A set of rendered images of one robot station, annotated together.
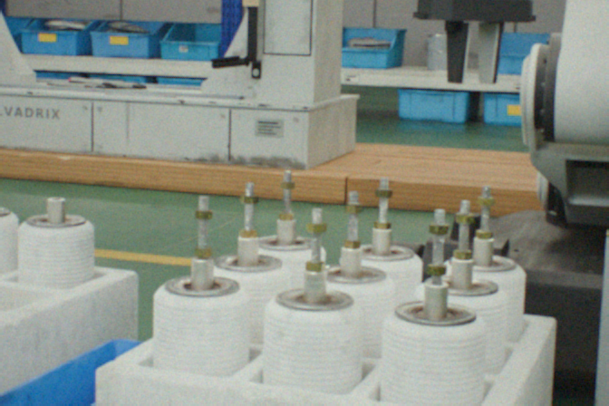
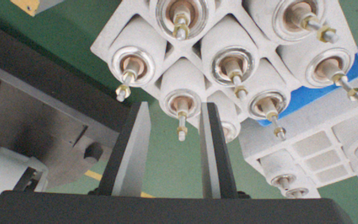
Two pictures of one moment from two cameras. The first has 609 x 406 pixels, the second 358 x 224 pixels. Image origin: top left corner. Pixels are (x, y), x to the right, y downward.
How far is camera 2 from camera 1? 1.06 m
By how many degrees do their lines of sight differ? 44
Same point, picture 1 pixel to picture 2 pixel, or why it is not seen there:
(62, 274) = (283, 156)
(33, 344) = (310, 117)
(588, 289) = (50, 95)
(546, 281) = (69, 108)
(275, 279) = (266, 83)
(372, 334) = (229, 28)
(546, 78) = not seen: hidden behind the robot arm
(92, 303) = (274, 141)
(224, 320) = not seen: hidden behind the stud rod
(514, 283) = (123, 37)
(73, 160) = not seen: outside the picture
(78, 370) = (288, 109)
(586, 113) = not seen: outside the picture
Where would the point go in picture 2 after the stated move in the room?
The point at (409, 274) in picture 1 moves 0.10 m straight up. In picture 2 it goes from (176, 80) to (174, 117)
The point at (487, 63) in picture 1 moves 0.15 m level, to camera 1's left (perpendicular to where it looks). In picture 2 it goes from (143, 136) to (335, 193)
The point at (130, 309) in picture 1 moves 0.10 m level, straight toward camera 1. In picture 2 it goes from (246, 145) to (262, 126)
